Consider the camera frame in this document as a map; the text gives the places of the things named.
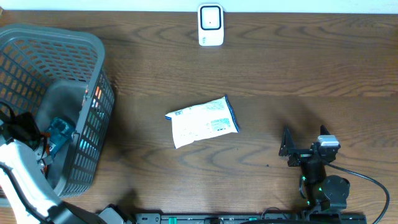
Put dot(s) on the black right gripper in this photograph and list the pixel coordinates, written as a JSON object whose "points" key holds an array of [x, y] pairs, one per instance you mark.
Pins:
{"points": [[287, 148]]}

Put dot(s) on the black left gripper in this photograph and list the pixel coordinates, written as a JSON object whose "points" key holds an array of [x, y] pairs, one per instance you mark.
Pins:
{"points": [[24, 119]]}

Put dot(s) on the teal mouthwash bottle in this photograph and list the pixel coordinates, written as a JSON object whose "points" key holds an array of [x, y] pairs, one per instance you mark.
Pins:
{"points": [[60, 132]]}

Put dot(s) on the white snack bag blue edges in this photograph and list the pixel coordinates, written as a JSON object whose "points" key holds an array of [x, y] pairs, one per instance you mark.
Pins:
{"points": [[204, 121]]}

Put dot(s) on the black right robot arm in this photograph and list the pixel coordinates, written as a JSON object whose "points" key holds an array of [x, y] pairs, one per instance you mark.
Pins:
{"points": [[325, 193]]}

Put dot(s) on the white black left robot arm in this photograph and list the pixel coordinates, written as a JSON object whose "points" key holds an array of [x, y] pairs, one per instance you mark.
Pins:
{"points": [[27, 190]]}

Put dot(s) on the grey plastic basket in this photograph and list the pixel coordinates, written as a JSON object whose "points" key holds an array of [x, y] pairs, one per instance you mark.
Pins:
{"points": [[53, 73]]}

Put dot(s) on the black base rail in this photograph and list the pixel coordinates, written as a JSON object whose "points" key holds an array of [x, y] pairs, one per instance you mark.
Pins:
{"points": [[156, 218]]}

